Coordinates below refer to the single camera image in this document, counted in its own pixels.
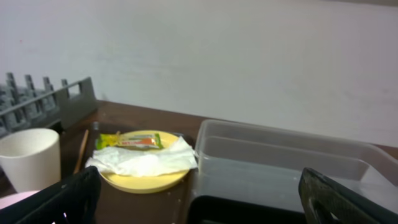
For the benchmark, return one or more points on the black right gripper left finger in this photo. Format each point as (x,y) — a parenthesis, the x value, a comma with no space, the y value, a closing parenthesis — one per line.
(72,200)

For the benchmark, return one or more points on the white plastic cup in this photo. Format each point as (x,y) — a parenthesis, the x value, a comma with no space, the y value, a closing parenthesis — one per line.
(31,159)

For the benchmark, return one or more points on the green yellow snack wrapper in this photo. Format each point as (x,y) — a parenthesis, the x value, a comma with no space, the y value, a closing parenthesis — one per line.
(133,142)

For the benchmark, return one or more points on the white paper napkin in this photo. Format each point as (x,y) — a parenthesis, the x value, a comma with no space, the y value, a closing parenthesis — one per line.
(178,157)

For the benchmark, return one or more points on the left wooden chopstick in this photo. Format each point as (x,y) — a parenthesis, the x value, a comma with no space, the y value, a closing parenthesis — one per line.
(81,152)

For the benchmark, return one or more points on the yellow plastic plate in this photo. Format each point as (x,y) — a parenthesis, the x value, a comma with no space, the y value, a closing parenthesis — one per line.
(147,185)

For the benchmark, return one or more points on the clear plastic bin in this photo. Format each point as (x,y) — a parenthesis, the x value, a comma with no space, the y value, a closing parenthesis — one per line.
(261,165)

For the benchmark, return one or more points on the dark brown tray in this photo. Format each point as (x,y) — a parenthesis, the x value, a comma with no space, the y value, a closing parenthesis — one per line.
(115,206)

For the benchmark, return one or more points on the grey dish rack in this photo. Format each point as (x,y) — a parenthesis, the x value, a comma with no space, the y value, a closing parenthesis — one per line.
(25,107)

